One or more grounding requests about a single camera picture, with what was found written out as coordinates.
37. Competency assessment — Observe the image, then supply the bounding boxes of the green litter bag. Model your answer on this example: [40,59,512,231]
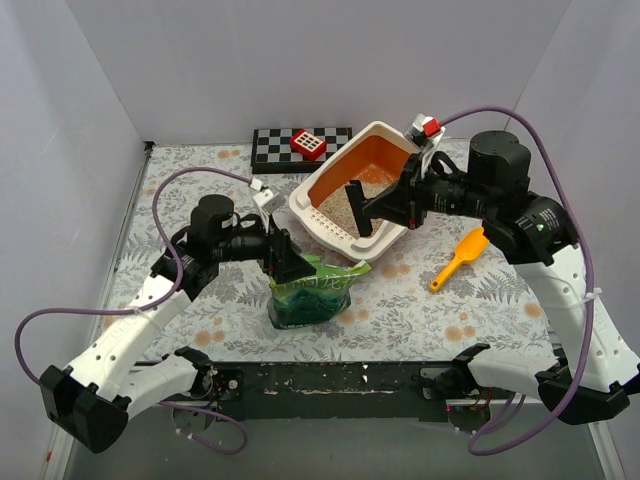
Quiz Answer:
[267,254,372,330]

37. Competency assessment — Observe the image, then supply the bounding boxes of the black bag clip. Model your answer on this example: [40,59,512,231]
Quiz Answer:
[344,180,373,238]

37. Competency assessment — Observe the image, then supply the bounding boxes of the yellow plastic scoop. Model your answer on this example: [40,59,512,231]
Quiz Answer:
[429,227,489,292]

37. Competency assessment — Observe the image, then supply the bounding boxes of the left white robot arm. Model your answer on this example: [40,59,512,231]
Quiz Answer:
[39,190,315,453]

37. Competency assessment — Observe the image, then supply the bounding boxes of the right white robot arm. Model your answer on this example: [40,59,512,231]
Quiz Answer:
[352,131,639,425]

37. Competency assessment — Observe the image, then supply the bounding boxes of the white orange litter box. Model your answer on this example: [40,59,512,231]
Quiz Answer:
[289,121,417,262]

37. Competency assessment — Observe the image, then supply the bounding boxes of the cat litter pile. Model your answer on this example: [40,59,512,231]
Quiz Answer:
[318,181,390,238]

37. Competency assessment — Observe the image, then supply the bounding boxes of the floral tablecloth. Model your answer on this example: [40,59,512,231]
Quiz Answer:
[108,144,554,361]

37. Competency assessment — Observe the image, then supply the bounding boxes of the black white checkerboard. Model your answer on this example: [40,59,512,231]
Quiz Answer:
[251,126,353,174]

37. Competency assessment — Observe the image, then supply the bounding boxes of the red white grid block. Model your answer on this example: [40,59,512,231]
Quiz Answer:
[289,129,327,161]

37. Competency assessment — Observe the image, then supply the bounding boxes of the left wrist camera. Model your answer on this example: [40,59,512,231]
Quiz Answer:
[252,188,285,228]

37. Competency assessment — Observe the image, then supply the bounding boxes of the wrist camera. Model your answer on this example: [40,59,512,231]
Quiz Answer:
[252,188,285,228]
[403,113,445,171]

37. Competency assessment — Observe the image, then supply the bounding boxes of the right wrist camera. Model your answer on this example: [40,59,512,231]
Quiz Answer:
[403,113,445,171]

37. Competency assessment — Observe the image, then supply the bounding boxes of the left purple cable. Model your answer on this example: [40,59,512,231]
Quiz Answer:
[14,167,264,455]

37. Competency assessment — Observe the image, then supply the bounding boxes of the purple cable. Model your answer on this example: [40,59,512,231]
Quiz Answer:
[14,167,264,455]
[434,105,596,456]

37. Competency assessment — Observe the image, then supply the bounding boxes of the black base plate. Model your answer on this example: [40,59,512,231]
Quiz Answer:
[173,361,490,423]

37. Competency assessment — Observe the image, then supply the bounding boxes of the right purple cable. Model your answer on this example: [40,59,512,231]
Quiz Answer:
[434,105,596,456]

